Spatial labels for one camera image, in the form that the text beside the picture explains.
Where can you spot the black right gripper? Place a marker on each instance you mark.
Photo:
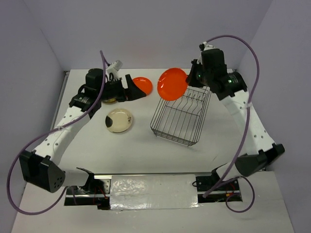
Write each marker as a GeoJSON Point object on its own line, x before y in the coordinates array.
{"type": "Point", "coordinates": [191, 80]}

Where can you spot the grey wire dish rack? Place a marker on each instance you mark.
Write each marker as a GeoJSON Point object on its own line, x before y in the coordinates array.
{"type": "Point", "coordinates": [182, 120]}

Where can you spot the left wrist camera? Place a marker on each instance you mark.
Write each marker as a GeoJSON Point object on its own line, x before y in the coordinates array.
{"type": "Point", "coordinates": [115, 66]}

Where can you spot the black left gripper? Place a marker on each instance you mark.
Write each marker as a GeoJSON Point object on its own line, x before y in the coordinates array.
{"type": "Point", "coordinates": [132, 92]}

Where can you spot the orange plate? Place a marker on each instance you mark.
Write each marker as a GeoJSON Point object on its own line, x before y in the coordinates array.
{"type": "Point", "coordinates": [144, 84]}

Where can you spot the cream plate with flowers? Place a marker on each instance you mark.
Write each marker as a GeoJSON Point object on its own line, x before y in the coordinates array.
{"type": "Point", "coordinates": [118, 120]}

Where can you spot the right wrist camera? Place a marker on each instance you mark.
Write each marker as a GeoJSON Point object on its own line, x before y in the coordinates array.
{"type": "Point", "coordinates": [205, 46]}

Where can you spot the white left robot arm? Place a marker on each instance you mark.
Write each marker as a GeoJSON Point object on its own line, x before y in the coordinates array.
{"type": "Point", "coordinates": [40, 166]}

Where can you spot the orange plate end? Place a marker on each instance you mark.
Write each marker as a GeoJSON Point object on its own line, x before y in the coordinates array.
{"type": "Point", "coordinates": [172, 84]}

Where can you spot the yellow patterned plate front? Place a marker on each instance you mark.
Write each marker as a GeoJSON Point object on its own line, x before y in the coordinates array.
{"type": "Point", "coordinates": [109, 101]}

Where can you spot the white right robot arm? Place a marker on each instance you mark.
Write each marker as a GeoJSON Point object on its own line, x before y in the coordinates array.
{"type": "Point", "coordinates": [258, 149]}

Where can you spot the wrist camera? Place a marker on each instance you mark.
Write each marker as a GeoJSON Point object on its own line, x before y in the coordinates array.
{"type": "Point", "coordinates": [115, 66]}
{"type": "Point", "coordinates": [205, 46]}

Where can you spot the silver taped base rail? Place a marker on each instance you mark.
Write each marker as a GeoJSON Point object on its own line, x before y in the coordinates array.
{"type": "Point", "coordinates": [151, 192]}

